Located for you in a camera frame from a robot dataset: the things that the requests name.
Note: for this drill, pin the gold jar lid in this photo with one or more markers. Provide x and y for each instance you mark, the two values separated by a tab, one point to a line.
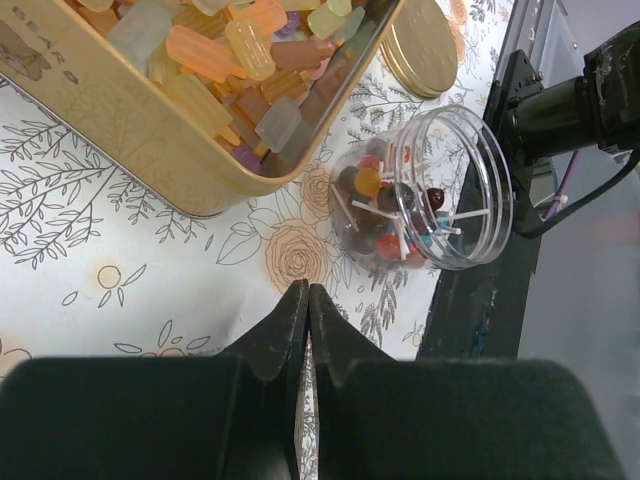
420	49

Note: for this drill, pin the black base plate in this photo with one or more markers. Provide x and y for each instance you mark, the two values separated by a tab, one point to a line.
479	312

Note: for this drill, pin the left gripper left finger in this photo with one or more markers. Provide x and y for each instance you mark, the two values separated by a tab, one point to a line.
227	416

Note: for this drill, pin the tin of popsicle candies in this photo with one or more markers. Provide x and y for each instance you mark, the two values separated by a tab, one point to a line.
175	139

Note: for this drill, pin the clear glass jar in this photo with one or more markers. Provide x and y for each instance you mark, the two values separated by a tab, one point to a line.
434	192

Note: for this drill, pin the floral table mat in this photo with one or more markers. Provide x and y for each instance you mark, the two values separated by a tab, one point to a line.
93	263

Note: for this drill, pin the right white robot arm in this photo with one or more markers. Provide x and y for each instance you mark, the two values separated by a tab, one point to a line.
599	107

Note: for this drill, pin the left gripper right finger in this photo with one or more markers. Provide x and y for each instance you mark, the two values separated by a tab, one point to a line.
381	418

